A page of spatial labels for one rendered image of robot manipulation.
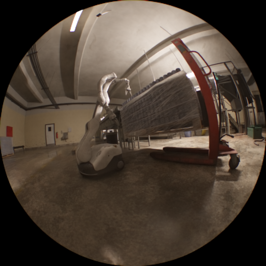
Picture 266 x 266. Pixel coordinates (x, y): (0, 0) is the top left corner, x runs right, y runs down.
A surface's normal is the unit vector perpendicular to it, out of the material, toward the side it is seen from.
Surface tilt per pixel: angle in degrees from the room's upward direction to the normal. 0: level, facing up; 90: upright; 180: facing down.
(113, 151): 90
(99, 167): 90
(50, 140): 90
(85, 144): 89
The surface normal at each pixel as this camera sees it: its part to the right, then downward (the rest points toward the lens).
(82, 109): 0.59, -0.06
